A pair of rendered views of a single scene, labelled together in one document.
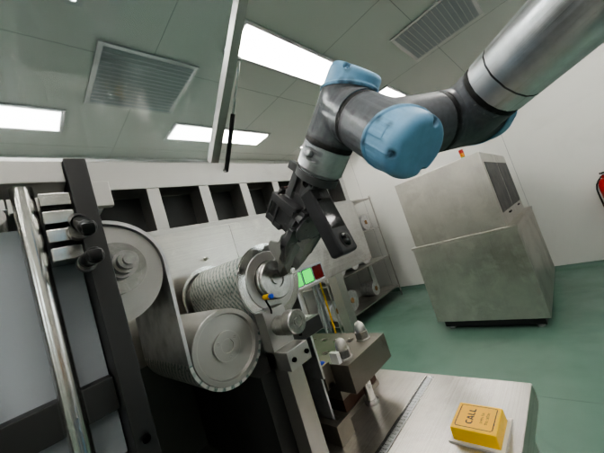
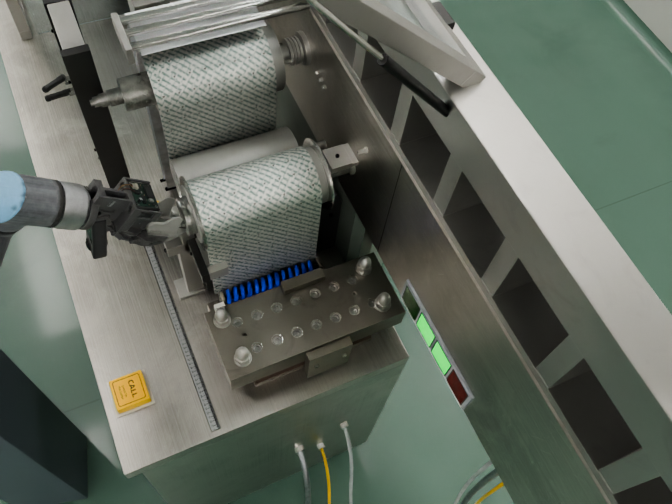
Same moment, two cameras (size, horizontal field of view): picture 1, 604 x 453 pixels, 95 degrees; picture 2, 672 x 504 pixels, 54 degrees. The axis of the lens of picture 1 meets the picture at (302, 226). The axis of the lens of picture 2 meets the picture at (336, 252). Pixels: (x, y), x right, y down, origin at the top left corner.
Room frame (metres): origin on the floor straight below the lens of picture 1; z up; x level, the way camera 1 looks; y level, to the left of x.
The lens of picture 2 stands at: (0.97, -0.47, 2.31)
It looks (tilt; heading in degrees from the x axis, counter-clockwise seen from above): 60 degrees down; 103
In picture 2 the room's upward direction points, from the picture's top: 10 degrees clockwise
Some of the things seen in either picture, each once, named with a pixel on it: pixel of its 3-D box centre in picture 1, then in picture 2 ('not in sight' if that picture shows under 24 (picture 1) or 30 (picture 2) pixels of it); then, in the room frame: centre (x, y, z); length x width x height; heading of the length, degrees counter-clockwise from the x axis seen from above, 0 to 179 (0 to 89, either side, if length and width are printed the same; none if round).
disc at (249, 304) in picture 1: (270, 279); (193, 213); (0.55, 0.09, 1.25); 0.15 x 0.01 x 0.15; 136
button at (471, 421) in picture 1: (478, 423); (130, 391); (0.51, -0.18, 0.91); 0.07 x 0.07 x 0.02; 46
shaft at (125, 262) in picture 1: (123, 262); (106, 99); (0.31, 0.21, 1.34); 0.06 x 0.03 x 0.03; 46
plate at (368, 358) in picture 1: (310, 356); (305, 318); (0.79, 0.09, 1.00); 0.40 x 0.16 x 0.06; 46
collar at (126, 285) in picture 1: (112, 271); (137, 91); (0.36, 0.25, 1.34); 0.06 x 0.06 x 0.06; 46
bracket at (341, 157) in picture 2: not in sight; (340, 157); (0.76, 0.31, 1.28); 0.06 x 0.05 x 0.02; 46
